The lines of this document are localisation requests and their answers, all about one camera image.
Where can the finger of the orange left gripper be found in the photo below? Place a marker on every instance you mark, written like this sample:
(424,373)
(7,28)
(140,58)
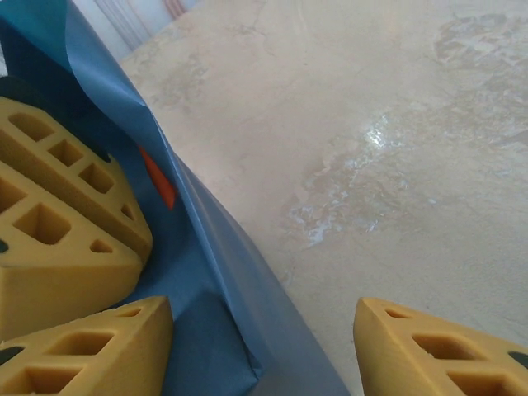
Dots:
(82,173)
(53,268)

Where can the orange gift box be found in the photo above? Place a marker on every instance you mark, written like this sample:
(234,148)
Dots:
(161,181)

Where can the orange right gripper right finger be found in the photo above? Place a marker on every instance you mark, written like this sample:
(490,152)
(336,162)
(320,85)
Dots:
(437,359)

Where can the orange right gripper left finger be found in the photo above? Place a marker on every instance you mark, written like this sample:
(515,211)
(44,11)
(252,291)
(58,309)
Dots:
(82,354)

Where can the blue cloth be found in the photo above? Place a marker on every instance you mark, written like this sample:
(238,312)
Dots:
(214,297)

